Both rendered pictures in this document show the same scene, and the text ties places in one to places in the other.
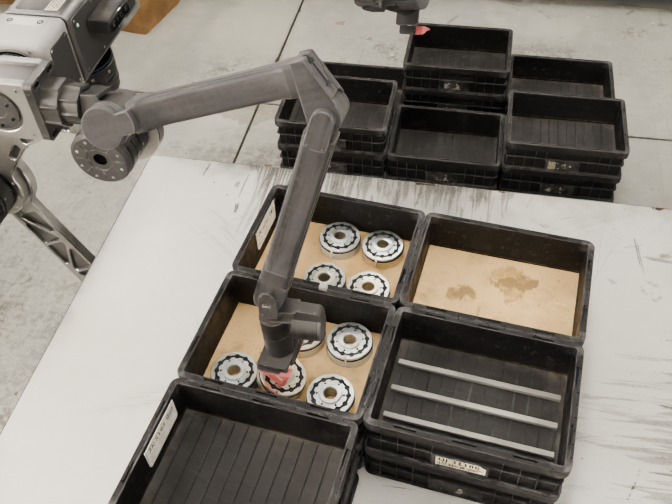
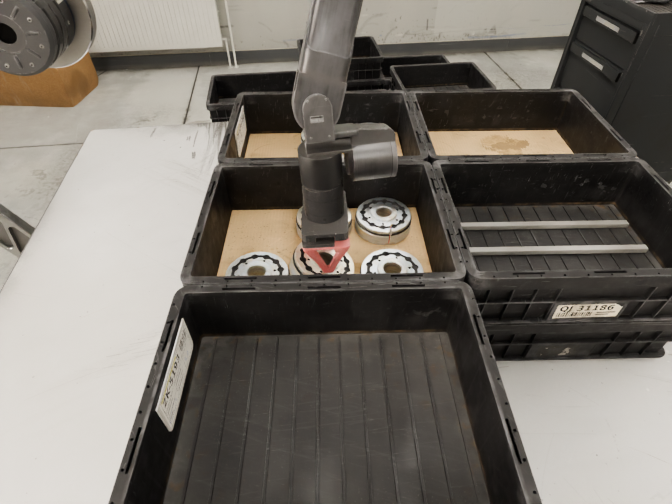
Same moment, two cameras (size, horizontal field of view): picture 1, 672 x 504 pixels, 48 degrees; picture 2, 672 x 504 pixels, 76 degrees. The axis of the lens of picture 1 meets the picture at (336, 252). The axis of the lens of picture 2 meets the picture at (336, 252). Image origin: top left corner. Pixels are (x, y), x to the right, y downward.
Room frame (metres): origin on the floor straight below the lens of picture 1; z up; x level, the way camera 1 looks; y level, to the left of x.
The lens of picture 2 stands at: (0.42, 0.28, 1.37)
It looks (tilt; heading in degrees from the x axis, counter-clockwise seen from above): 45 degrees down; 339
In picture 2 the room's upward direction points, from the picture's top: straight up
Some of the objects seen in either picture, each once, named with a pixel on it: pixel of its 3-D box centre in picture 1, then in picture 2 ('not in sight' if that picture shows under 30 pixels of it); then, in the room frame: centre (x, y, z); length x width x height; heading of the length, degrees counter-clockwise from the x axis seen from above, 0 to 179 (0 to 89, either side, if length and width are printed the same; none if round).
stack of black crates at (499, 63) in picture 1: (454, 94); (338, 91); (2.51, -0.52, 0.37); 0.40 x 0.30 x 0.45; 77
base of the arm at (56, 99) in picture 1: (65, 102); not in sight; (1.10, 0.46, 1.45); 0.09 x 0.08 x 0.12; 167
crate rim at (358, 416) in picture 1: (289, 342); (323, 217); (0.94, 0.11, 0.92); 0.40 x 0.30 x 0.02; 71
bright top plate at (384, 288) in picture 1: (368, 288); not in sight; (1.12, -0.07, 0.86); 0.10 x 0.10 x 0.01
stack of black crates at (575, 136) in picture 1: (555, 169); (433, 123); (2.03, -0.82, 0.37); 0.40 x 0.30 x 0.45; 77
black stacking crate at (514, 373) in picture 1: (473, 398); (555, 236); (0.80, -0.27, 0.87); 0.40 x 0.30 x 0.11; 71
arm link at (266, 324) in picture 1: (277, 322); (325, 163); (0.89, 0.12, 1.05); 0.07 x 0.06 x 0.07; 77
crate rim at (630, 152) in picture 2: (498, 275); (509, 124); (1.09, -0.37, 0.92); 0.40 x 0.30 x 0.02; 71
